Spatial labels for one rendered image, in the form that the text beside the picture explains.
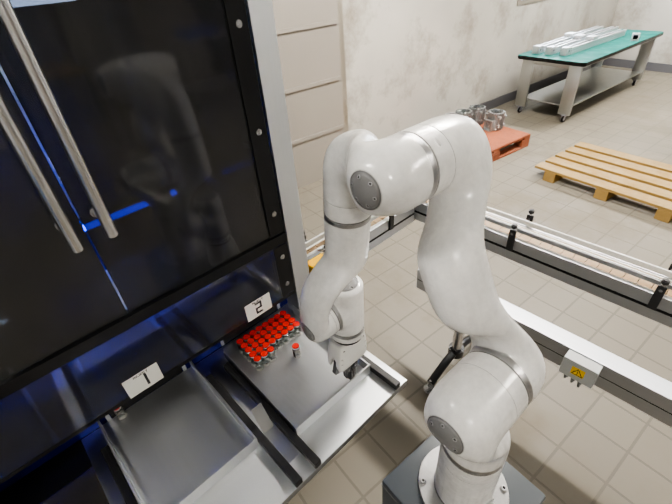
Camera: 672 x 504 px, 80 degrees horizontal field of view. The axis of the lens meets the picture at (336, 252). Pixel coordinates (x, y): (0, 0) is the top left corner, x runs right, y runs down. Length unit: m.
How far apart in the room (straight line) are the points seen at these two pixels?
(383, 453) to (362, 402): 0.94
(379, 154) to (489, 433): 0.42
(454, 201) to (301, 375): 0.74
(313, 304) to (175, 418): 0.55
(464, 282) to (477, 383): 0.17
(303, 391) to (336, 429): 0.14
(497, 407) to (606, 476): 1.57
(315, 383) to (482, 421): 0.60
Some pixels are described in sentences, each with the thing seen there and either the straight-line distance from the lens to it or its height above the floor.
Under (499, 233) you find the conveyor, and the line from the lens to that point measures 1.63.
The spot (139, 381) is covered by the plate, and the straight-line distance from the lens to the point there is 1.12.
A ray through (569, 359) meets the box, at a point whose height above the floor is 0.54.
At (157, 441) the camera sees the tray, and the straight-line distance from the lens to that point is 1.18.
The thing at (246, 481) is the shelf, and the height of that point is 0.88.
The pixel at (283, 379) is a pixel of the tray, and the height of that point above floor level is 0.88.
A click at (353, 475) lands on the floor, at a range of 2.00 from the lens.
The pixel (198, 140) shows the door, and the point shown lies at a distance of 0.92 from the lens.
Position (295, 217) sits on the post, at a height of 1.24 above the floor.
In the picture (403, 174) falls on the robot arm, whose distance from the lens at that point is 0.49.
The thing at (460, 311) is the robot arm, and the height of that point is 1.39.
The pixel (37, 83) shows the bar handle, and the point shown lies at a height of 1.70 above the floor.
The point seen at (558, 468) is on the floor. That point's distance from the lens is 2.16.
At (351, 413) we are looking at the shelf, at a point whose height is 0.88.
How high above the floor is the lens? 1.82
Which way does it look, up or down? 36 degrees down
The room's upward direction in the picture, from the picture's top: 5 degrees counter-clockwise
